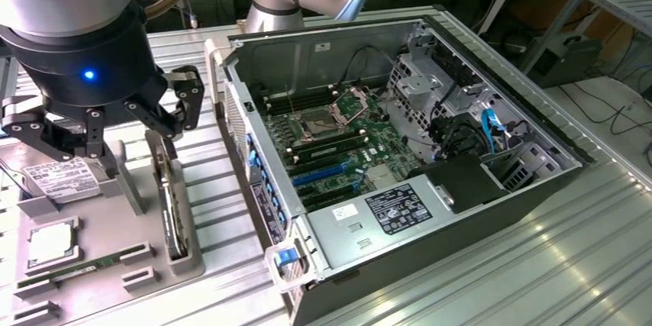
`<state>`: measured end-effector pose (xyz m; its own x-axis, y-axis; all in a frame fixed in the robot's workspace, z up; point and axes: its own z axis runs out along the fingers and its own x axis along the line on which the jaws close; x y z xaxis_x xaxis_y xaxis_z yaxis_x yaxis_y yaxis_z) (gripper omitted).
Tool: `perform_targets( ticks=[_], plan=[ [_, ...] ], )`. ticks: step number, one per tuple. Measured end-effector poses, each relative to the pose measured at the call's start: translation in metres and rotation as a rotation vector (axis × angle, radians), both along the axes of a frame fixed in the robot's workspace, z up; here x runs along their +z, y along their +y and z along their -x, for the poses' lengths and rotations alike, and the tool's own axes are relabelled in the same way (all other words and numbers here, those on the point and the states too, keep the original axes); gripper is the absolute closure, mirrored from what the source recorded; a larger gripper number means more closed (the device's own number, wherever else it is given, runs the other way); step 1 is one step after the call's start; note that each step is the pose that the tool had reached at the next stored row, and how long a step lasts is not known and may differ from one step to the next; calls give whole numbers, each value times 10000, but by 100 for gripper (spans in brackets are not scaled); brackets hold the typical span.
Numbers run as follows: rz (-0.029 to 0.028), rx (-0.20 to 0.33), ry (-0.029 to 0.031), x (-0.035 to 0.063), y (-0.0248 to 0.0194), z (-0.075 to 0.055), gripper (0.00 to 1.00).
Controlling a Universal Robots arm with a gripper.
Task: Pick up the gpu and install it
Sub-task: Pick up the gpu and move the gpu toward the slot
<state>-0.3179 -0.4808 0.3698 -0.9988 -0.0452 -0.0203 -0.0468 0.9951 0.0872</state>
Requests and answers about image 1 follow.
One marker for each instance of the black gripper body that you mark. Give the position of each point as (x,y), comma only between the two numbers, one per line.
(91,59)

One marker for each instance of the hard disk with white label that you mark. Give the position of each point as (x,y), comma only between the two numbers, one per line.
(57,181)

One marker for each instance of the socket locking lever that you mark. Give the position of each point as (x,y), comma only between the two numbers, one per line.
(295,112)

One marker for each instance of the black RAM slot bank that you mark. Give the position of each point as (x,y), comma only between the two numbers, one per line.
(301,102)

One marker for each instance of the CPU socket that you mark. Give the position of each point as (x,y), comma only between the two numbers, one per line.
(318,124)

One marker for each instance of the silver CPU chip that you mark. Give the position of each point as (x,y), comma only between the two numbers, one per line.
(50,243)

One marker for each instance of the grey parts rack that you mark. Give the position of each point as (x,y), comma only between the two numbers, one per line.
(102,249)

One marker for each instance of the installed black RAM stick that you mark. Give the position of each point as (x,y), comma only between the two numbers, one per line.
(329,147)

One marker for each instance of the open metal socket cover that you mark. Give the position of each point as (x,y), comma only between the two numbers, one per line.
(357,102)

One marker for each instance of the green RAM stick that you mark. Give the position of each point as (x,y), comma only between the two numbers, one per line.
(77,266)

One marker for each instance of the blue expansion slot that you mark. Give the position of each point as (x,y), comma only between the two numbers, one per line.
(321,174)

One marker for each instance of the black expansion slot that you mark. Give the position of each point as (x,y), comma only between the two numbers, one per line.
(331,194)

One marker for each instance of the green motherboard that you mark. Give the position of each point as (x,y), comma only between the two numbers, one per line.
(377,142)

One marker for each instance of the silver chipset heat sink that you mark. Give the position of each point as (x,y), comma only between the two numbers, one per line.
(386,177)

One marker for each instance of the silver metal disk bay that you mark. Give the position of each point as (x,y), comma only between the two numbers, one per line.
(423,85)

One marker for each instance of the blue case latch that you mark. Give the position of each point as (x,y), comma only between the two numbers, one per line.
(286,257)

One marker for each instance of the silver power supply unit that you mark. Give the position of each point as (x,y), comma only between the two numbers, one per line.
(367,223)

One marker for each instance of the black plastic air shroud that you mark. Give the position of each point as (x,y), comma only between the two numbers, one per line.
(459,181)

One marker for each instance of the open black PC case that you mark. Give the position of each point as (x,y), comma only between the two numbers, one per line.
(459,234)

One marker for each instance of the black box device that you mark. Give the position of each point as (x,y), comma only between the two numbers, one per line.
(566,57)

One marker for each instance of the metal slat side table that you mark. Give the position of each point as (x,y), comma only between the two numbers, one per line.
(619,1)

